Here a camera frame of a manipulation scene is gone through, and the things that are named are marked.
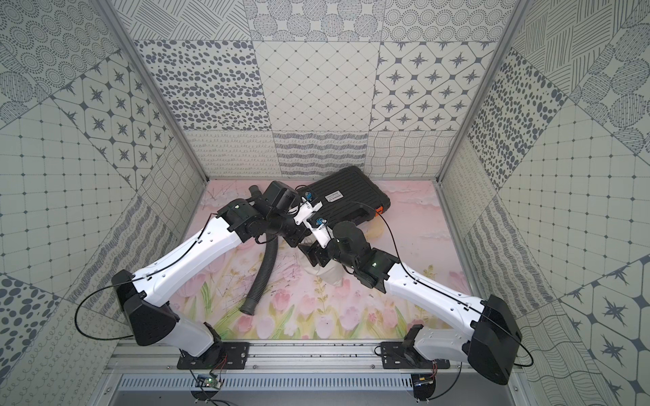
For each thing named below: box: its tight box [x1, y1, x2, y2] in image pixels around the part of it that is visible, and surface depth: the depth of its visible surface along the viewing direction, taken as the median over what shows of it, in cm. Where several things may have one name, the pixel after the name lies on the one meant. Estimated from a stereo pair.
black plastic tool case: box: [297, 165, 392, 227], surface depth 107 cm
